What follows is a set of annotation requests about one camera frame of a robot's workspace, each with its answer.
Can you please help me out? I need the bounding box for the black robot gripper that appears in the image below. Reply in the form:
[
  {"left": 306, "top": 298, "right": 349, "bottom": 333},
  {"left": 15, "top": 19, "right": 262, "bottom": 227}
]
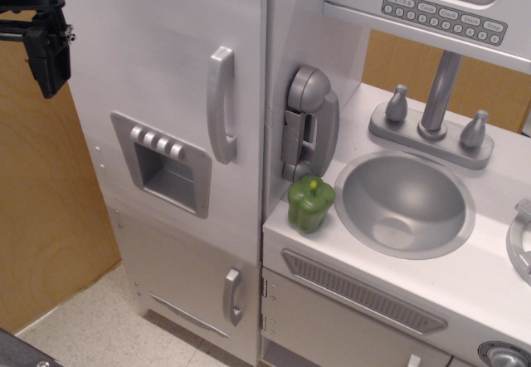
[{"left": 1, "top": 0, "right": 74, "bottom": 99}]

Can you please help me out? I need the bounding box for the white fridge door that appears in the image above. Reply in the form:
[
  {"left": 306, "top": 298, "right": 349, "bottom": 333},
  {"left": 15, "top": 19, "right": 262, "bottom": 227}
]
[{"left": 65, "top": 0, "right": 267, "bottom": 263}]

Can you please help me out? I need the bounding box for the silver fridge door handle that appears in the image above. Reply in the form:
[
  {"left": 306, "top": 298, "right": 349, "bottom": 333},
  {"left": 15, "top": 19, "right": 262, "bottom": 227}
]
[{"left": 207, "top": 46, "right": 236, "bottom": 164}]

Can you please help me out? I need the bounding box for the silver ice water dispenser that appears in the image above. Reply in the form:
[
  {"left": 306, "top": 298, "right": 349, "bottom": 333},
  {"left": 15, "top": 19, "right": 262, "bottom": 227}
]
[{"left": 110, "top": 112, "right": 212, "bottom": 219}]

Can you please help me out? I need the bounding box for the brown wooden board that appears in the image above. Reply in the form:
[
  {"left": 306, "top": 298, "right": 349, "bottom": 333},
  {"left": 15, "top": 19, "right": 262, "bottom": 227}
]
[{"left": 0, "top": 0, "right": 124, "bottom": 335}]

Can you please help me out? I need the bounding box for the white lower freezer door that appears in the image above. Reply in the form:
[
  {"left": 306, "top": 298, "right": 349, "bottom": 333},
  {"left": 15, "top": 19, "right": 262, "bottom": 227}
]
[{"left": 108, "top": 208, "right": 260, "bottom": 365}]

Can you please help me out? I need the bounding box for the green toy bell pepper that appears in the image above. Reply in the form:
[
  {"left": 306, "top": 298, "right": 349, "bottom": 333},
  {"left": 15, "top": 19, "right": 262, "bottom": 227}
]
[{"left": 288, "top": 175, "right": 335, "bottom": 234}]

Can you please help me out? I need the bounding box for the black object bottom left corner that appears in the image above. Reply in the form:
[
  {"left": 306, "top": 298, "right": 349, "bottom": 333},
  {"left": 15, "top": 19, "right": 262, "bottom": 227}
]
[{"left": 1, "top": 329, "right": 63, "bottom": 367}]

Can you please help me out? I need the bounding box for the silver oven vent panel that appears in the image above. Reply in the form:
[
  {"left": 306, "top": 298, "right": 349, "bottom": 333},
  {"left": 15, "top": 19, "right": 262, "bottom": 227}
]
[{"left": 280, "top": 249, "right": 448, "bottom": 335}]

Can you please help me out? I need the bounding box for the white oven door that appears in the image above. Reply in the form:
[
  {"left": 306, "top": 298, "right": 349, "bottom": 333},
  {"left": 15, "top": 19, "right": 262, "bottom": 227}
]
[{"left": 261, "top": 269, "right": 452, "bottom": 366}]

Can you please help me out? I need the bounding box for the silver round sink basin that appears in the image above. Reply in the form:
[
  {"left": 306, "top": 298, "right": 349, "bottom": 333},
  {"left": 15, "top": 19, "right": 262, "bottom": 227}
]
[{"left": 335, "top": 151, "right": 475, "bottom": 260}]

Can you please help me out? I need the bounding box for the white toy kitchen cabinet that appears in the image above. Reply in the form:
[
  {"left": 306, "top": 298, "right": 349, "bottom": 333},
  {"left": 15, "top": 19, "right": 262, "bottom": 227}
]
[{"left": 259, "top": 0, "right": 531, "bottom": 367}]

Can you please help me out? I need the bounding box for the silver toy faucet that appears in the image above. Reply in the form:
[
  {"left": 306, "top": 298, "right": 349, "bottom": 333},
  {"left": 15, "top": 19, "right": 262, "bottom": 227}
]
[{"left": 369, "top": 51, "right": 494, "bottom": 170}]

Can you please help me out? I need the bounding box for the white toy microwave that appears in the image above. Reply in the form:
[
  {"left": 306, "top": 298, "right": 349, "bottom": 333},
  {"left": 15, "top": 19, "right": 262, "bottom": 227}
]
[{"left": 324, "top": 0, "right": 530, "bottom": 73}]

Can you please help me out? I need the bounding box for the silver oven knob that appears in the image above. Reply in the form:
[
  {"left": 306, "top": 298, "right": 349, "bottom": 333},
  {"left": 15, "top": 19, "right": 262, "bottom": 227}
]
[{"left": 478, "top": 341, "right": 530, "bottom": 367}]

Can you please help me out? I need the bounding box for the gray toy wall phone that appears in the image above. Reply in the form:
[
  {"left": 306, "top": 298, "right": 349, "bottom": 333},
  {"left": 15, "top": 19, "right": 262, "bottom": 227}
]
[{"left": 281, "top": 65, "right": 339, "bottom": 182}]

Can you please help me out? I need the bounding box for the silver lower freezer handle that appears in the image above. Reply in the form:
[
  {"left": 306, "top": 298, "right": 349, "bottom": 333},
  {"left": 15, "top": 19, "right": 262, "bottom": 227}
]
[{"left": 222, "top": 268, "right": 242, "bottom": 326}]

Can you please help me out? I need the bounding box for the silver stove burner ring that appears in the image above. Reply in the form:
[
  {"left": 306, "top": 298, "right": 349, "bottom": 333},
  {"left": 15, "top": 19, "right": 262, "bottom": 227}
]
[{"left": 505, "top": 198, "right": 531, "bottom": 286}]

